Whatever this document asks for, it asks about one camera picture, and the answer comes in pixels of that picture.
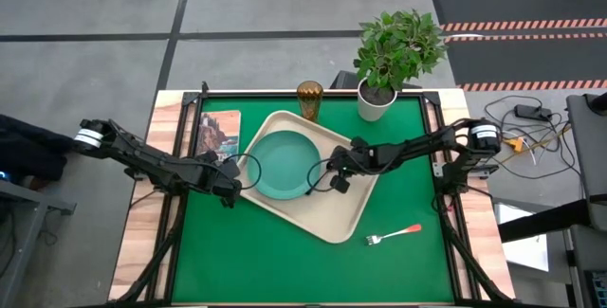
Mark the white plant pot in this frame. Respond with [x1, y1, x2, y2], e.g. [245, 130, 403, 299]
[356, 78, 398, 123]

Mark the black aluminium table frame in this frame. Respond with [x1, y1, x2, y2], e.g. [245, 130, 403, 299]
[111, 80, 516, 308]

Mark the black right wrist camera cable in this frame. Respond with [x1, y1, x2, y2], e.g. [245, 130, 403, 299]
[305, 154, 342, 197]

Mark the teal round plate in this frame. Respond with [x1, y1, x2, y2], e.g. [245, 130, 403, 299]
[246, 130, 323, 201]

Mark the black beam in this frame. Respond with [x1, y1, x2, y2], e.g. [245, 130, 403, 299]
[497, 198, 594, 245]

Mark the white panel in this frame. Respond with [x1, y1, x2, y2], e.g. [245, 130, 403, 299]
[495, 202, 550, 273]

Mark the green leafy plant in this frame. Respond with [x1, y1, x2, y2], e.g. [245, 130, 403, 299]
[353, 9, 447, 92]

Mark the illustrated book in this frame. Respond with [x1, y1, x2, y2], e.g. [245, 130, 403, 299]
[194, 109, 242, 163]

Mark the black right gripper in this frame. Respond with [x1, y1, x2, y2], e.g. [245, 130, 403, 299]
[325, 136, 381, 195]

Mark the cream plastic tray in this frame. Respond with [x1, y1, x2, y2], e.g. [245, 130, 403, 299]
[235, 109, 380, 245]

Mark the metal fork orange handle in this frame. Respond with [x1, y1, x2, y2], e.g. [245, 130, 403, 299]
[364, 223, 423, 246]

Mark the black equipment case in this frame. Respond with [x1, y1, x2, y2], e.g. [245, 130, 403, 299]
[330, 69, 423, 91]

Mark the grey cart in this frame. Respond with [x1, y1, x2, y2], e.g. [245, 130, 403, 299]
[566, 92, 607, 233]

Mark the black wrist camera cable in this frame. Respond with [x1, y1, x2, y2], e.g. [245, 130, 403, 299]
[235, 152, 264, 191]
[305, 154, 342, 197]

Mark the person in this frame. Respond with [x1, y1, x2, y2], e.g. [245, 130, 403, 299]
[0, 113, 75, 185]

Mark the black power adapter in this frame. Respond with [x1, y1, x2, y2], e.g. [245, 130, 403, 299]
[514, 103, 554, 122]

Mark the black floor cable tangle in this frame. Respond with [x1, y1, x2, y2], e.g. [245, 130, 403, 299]
[483, 94, 585, 180]

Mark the grey metal stand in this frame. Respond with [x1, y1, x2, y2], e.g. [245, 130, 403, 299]
[0, 179, 77, 308]

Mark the amber faceted glass cup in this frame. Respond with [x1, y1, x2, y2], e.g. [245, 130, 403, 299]
[296, 80, 325, 123]

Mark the black left wrist camera cable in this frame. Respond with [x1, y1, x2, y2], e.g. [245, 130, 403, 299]
[235, 152, 264, 191]

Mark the black hazard-striped floor mat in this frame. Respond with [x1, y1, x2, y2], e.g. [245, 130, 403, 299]
[429, 0, 607, 33]
[444, 32, 607, 93]

